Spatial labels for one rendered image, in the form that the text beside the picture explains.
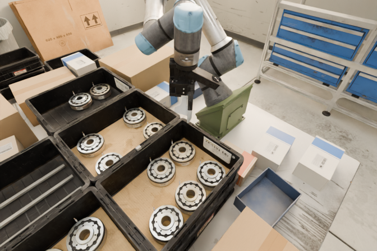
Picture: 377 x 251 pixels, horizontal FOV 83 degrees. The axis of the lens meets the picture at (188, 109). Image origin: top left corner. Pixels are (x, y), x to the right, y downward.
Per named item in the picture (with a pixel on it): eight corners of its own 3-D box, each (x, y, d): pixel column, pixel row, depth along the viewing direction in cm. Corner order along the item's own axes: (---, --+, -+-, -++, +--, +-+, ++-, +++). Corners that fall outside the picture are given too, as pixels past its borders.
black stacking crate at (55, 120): (108, 83, 125) (102, 66, 117) (139, 106, 110) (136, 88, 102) (36, 119, 103) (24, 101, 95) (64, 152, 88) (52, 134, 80)
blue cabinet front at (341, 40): (269, 60, 243) (284, 8, 206) (336, 87, 205) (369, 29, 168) (268, 61, 242) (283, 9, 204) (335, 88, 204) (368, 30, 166)
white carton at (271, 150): (266, 136, 109) (271, 124, 103) (290, 148, 103) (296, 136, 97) (248, 162, 98) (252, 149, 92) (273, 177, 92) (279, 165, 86)
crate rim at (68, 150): (137, 91, 103) (136, 87, 102) (182, 120, 89) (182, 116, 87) (54, 138, 81) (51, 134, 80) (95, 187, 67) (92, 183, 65)
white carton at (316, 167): (309, 147, 104) (316, 135, 98) (335, 161, 98) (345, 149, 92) (291, 173, 93) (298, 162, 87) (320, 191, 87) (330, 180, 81)
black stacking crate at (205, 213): (182, 135, 95) (182, 117, 87) (239, 176, 80) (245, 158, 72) (104, 201, 73) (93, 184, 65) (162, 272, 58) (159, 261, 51)
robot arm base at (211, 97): (219, 97, 120) (211, 81, 119) (238, 89, 107) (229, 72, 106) (201, 109, 112) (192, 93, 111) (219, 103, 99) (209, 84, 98)
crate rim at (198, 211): (182, 120, 89) (182, 116, 87) (244, 161, 74) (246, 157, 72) (95, 187, 67) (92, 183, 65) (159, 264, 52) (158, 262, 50)
